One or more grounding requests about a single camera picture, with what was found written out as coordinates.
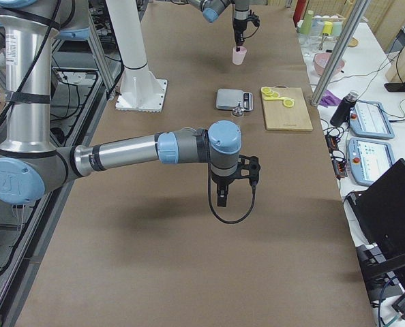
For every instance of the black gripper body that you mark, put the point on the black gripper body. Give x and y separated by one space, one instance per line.
239 15
221 180

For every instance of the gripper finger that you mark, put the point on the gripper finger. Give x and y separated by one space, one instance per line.
222 199
239 40

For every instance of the pink plastic cup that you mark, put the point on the pink plastic cup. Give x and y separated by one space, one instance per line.
238 54

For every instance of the digital kitchen scale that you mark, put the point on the digital kitchen scale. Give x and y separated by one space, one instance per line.
228 99

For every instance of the green cup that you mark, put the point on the green cup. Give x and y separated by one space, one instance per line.
306 24

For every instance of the glass sauce bottle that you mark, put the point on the glass sauce bottle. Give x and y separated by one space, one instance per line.
238 111

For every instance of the yellow cup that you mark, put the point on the yellow cup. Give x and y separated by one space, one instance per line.
327 28

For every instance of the yellow plastic knife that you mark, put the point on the yellow plastic knife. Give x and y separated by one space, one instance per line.
274 99

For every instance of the lemon slice front pair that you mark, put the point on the lemon slice front pair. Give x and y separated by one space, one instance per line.
288 102

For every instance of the bamboo cutting board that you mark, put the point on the bamboo cutting board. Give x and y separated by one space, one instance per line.
280 118

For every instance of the pink bowl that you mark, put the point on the pink bowl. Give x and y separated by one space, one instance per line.
321 60

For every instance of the purple glove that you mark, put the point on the purple glove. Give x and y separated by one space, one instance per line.
329 99

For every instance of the black water bottle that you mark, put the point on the black water bottle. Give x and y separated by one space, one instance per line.
342 112

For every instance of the near teach pendant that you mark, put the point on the near teach pendant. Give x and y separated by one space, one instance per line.
369 159

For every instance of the teach pendant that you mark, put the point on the teach pendant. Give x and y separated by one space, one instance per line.
368 120
369 159

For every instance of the far teach pendant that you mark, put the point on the far teach pendant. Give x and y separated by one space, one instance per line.
368 120

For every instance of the black laptop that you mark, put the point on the black laptop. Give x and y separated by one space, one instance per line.
380 211

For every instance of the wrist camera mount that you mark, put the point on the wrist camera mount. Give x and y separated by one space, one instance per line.
248 168
253 18

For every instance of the white camera mast base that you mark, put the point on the white camera mast base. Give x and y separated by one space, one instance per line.
140 90

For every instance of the aluminium frame post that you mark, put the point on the aluminium frame post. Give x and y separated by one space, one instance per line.
351 23

